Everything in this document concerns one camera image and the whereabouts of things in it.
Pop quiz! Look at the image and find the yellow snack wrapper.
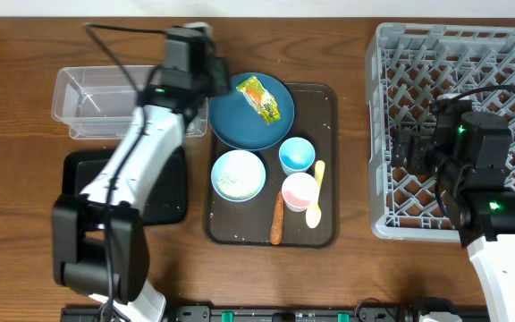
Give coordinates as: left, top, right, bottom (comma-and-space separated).
236, 76, 281, 124

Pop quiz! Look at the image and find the light blue cup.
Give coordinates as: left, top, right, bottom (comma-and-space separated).
278, 137, 316, 175

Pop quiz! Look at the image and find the white pink cup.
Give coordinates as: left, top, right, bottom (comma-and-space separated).
282, 173, 319, 212

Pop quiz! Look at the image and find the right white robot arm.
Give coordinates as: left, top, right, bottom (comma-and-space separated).
392, 95, 515, 321

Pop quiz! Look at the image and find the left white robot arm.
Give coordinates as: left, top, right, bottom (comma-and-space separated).
51, 57, 231, 321

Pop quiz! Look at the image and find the grey dishwasher rack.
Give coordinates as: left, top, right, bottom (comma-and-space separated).
365, 23, 515, 242

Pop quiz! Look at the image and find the clear plastic waste bin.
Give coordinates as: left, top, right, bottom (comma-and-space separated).
51, 64, 208, 140

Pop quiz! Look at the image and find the black waste bin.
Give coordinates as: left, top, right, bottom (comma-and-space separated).
62, 147, 188, 226

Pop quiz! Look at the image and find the dark blue plate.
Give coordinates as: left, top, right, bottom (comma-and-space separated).
208, 72, 295, 151

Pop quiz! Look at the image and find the light blue rice bowl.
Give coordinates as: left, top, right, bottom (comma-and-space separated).
210, 150, 266, 202

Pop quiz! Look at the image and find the yellow plastic spoon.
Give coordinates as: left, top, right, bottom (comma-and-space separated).
306, 160, 325, 229

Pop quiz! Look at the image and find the dark brown serving tray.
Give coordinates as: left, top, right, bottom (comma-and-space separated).
203, 83, 339, 249

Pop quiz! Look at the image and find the orange carrot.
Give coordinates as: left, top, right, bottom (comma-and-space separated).
270, 191, 284, 245

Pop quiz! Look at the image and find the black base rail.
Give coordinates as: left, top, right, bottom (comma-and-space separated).
60, 298, 491, 322

